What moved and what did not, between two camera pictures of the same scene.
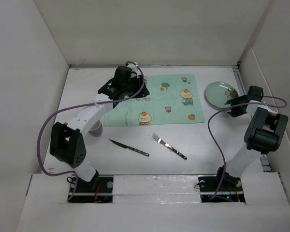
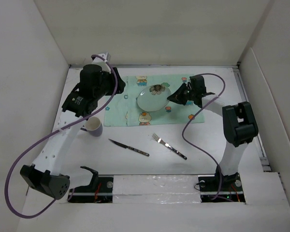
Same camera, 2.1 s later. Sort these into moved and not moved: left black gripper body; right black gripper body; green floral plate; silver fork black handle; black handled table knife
Moved: right black gripper body; left black gripper body; green floral plate
Not moved: black handled table knife; silver fork black handle
